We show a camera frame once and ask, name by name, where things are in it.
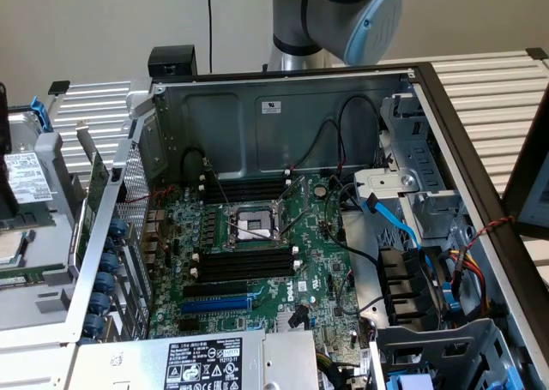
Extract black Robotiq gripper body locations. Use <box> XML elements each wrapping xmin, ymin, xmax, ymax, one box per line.
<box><xmin>0</xmin><ymin>81</ymin><xmax>11</xmax><ymax>155</ymax></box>

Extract RAM slot white latches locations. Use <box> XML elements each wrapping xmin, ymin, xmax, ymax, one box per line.
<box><xmin>198</xmin><ymin>178</ymin><xmax>293</xmax><ymax>196</ymax></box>
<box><xmin>191</xmin><ymin>246</ymin><xmax>300</xmax><ymax>263</ymax></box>
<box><xmin>190</xmin><ymin>259</ymin><xmax>302</xmax><ymax>279</ymax></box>
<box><xmin>198</xmin><ymin>170</ymin><xmax>293</xmax><ymax>185</ymax></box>

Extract silver hard disk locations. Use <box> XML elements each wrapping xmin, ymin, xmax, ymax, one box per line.
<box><xmin>3</xmin><ymin>110</ymin><xmax>59</xmax><ymax>213</ymax></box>

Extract blue plastic disk clip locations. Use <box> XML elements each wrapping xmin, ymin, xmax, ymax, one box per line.
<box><xmin>30</xmin><ymin>96</ymin><xmax>55</xmax><ymax>134</ymax></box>

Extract silver CPU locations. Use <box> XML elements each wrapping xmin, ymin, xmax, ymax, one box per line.
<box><xmin>0</xmin><ymin>231</ymin><xmax>23</xmax><ymax>265</ymax></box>

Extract grey parts rack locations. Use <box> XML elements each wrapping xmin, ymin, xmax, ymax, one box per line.
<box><xmin>0</xmin><ymin>105</ymin><xmax>89</xmax><ymax>333</ymax></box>

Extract green graphics card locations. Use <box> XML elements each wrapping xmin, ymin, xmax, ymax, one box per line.
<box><xmin>73</xmin><ymin>122</ymin><xmax>112</xmax><ymax>275</ymax></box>

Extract blue slot retention clip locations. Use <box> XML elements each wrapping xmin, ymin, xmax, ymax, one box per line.
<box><xmin>106</xmin><ymin>218</ymin><xmax>128</xmax><ymax>239</ymax></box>
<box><xmin>81</xmin><ymin>313</ymin><xmax>105</xmax><ymax>335</ymax></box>
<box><xmin>94</xmin><ymin>272</ymin><xmax>116</xmax><ymax>293</ymax></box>
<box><xmin>98</xmin><ymin>251</ymin><xmax>120</xmax><ymax>273</ymax></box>
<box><xmin>88</xmin><ymin>292</ymin><xmax>112</xmax><ymax>314</ymax></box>

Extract metal rear port block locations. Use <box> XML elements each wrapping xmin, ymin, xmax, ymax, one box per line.
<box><xmin>142</xmin><ymin>237</ymin><xmax>165</xmax><ymax>266</ymax></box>
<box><xmin>145</xmin><ymin>209</ymin><xmax>167</xmax><ymax>237</ymax></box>

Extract black box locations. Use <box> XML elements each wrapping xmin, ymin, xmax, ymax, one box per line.
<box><xmin>148</xmin><ymin>45</ymin><xmax>198</xmax><ymax>78</ymax></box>

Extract long black expansion slot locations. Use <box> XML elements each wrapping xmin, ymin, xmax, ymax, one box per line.
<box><xmin>183</xmin><ymin>280</ymin><xmax>249</xmax><ymax>299</ymax></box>

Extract blue expansion slot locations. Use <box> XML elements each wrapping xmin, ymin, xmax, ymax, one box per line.
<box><xmin>179</xmin><ymin>297</ymin><xmax>252</xmax><ymax>316</ymax></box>

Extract CPU socket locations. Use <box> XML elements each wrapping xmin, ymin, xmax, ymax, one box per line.
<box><xmin>221</xmin><ymin>201</ymin><xmax>289</xmax><ymax>252</ymax></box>

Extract white label sticker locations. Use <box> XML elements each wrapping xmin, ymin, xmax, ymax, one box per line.
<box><xmin>256</xmin><ymin>99</ymin><xmax>283</xmax><ymax>115</ymax></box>

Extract silver chipset heatsink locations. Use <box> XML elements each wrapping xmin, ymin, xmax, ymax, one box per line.
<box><xmin>275</xmin><ymin>310</ymin><xmax>311</xmax><ymax>332</ymax></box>

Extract grey open PC case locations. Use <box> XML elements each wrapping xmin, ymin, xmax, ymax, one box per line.
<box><xmin>0</xmin><ymin>62</ymin><xmax>549</xmax><ymax>390</ymax></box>

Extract green Dell motherboard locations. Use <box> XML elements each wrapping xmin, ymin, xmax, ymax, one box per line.
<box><xmin>148</xmin><ymin>173</ymin><xmax>374</xmax><ymax>359</ymax></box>

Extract silver power supply unit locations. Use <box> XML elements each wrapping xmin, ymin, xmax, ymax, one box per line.
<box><xmin>63</xmin><ymin>328</ymin><xmax>322</xmax><ymax>390</ymax></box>

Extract black plastic shroud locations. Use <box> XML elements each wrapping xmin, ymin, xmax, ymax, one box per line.
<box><xmin>376</xmin><ymin>246</ymin><xmax>432</xmax><ymax>327</ymax></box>

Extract grey metal disk bay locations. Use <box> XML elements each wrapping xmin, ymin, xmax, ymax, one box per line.
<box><xmin>379</xmin><ymin>93</ymin><xmax>471</xmax><ymax>243</ymax></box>

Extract blue plastic drive carrier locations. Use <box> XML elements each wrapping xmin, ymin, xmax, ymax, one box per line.
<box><xmin>504</xmin><ymin>362</ymin><xmax>523</xmax><ymax>390</ymax></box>
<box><xmin>385</xmin><ymin>371</ymin><xmax>435</xmax><ymax>390</ymax></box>

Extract dark grey drive cage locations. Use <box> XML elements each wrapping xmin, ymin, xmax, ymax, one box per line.
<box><xmin>369</xmin><ymin>316</ymin><xmax>531</xmax><ymax>390</ymax></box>

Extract black framed monitor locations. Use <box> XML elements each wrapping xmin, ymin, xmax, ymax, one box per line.
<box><xmin>500</xmin><ymin>92</ymin><xmax>549</xmax><ymax>239</ymax></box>

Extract thin red wire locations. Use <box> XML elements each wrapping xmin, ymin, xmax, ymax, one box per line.
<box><xmin>115</xmin><ymin>185</ymin><xmax>177</xmax><ymax>205</ymax></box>

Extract thick black wire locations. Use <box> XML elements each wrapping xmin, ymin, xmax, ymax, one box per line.
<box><xmin>181</xmin><ymin>147</ymin><xmax>212</xmax><ymax>185</ymax></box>

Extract wire locking lever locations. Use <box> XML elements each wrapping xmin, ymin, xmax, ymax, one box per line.
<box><xmin>204</xmin><ymin>160</ymin><xmax>235</xmax><ymax>207</ymax></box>
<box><xmin>228</xmin><ymin>219</ymin><xmax>278</xmax><ymax>242</ymax></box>

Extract thin black hanging cable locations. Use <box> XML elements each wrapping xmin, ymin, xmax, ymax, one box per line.
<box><xmin>207</xmin><ymin>0</ymin><xmax>214</xmax><ymax>75</ymax></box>

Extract black wire plug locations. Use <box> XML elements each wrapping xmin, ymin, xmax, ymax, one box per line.
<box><xmin>289</xmin><ymin>304</ymin><xmax>311</xmax><ymax>329</ymax></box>

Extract black and red wire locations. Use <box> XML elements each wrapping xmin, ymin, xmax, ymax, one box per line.
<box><xmin>289</xmin><ymin>119</ymin><xmax>344</xmax><ymax>171</ymax></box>

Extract curved black wire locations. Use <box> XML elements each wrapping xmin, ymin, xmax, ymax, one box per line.
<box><xmin>336</xmin><ymin>269</ymin><xmax>387</xmax><ymax>316</ymax></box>

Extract black looped wire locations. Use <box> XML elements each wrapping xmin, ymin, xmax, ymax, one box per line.
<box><xmin>335</xmin><ymin>94</ymin><xmax>383</xmax><ymax>172</ymax></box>

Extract long black wire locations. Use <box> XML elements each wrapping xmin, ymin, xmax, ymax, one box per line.
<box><xmin>323</xmin><ymin>175</ymin><xmax>385</xmax><ymax>265</ymax></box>

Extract yellow black wire bundle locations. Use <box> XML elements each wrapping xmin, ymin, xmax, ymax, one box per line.
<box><xmin>316</xmin><ymin>350</ymin><xmax>372</xmax><ymax>390</ymax></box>

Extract silver drive bracket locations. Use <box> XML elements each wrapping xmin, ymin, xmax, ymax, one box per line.
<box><xmin>353</xmin><ymin>166</ymin><xmax>420</xmax><ymax>202</ymax></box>

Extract light blue SATA wire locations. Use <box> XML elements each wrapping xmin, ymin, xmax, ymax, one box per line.
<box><xmin>363</xmin><ymin>194</ymin><xmax>437</xmax><ymax>279</ymax></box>

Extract coloured power wire bundle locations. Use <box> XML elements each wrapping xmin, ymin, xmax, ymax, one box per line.
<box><xmin>445</xmin><ymin>246</ymin><xmax>490</xmax><ymax>318</ymax></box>

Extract red black twisted wire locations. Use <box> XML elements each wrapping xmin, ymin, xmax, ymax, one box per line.
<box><xmin>474</xmin><ymin>215</ymin><xmax>516</xmax><ymax>237</ymax></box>

